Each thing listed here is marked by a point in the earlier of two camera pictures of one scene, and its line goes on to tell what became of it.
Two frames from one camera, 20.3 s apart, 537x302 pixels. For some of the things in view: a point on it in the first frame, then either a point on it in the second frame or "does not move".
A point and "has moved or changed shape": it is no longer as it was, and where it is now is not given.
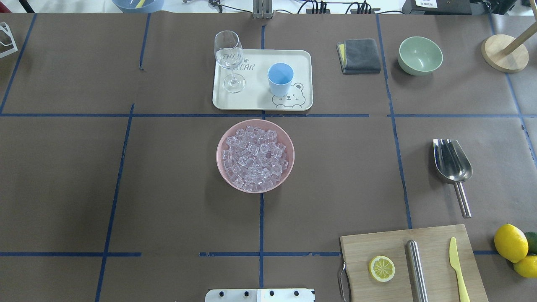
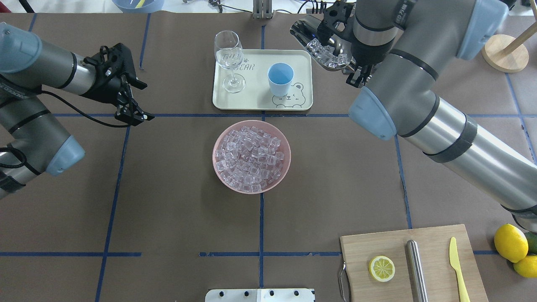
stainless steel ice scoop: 453,166 has moved or changed shape
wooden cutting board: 357,252 does not move
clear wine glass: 229,54 does not move
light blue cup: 280,76 does not move
